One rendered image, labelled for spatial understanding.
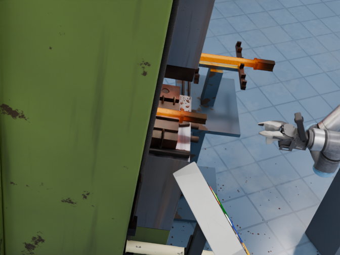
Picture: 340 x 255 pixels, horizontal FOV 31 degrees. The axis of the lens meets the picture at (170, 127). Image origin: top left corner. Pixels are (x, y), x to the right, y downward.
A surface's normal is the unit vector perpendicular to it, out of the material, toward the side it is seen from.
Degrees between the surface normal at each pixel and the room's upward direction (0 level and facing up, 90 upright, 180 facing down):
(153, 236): 90
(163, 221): 90
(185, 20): 90
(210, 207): 30
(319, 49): 0
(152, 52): 90
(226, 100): 0
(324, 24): 0
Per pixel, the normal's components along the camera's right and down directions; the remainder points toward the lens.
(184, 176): -0.31, -0.54
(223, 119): 0.17, -0.71
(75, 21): -0.04, 0.69
